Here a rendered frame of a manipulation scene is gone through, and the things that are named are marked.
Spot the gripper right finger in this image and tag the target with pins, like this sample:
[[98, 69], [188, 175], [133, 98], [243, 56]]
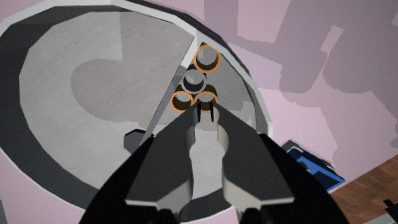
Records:
[[257, 172]]

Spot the steel bushing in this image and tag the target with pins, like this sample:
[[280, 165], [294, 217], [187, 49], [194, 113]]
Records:
[[304, 165], [191, 88]]

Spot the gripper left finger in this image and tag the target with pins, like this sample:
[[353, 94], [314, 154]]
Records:
[[158, 175]]

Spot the bronze bushing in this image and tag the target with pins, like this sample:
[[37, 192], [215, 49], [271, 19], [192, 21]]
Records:
[[180, 106], [205, 106], [207, 68]]

